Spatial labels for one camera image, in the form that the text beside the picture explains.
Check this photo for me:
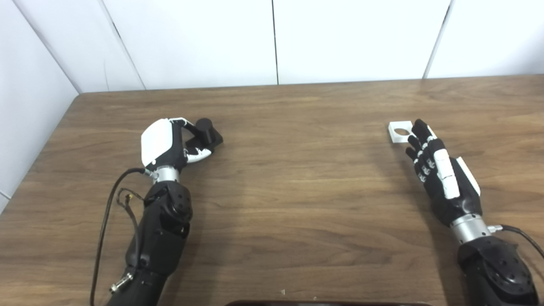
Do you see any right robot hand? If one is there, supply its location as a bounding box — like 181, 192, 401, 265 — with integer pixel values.
405, 119, 483, 228

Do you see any white square piece with hole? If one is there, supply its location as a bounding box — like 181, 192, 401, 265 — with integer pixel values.
388, 121, 414, 145

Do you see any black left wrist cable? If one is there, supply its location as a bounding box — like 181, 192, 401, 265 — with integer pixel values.
90, 167, 153, 306

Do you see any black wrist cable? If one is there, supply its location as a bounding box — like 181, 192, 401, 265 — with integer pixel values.
90, 167, 153, 306
487, 224, 544, 260

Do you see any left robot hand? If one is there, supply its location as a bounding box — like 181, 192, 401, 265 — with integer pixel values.
141, 118, 214, 172

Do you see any black peg with square base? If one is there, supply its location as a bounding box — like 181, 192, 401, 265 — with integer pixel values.
184, 118, 224, 156

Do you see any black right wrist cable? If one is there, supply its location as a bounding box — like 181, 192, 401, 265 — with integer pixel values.
487, 224, 544, 260

